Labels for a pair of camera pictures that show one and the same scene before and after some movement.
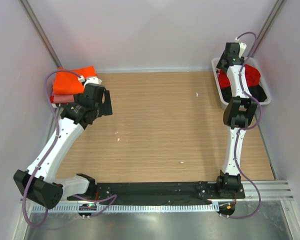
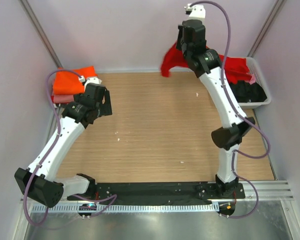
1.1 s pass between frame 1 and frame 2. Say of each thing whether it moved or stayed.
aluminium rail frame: stayed
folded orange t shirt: stayed
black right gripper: moved
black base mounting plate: stayed
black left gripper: stayed
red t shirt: moved
